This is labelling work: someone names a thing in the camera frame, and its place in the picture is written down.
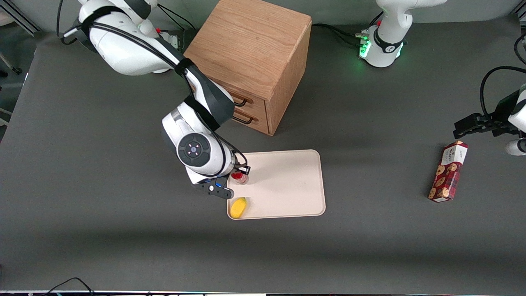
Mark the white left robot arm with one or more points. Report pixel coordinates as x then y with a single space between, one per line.
390 24

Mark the beige plastic tray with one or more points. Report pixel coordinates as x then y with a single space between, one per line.
283 185

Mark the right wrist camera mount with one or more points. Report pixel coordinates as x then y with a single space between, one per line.
213 188

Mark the wooden drawer cabinet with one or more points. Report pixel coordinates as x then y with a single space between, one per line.
254 45

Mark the aluminium frame profile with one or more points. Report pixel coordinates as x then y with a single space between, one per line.
18 16

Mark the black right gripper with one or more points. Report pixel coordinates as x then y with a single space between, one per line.
241 169

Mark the red cookie box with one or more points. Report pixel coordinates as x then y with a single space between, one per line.
448 172

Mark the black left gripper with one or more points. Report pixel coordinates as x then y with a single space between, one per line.
499 112

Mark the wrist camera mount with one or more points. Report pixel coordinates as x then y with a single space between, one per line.
213 188
515 147

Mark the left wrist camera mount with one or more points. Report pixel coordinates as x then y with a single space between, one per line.
515 147

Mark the yellow toy fruit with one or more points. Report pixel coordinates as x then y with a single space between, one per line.
238 208

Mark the red coke bottle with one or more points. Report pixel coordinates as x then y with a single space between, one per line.
240 178

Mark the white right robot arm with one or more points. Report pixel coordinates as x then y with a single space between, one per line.
123 53

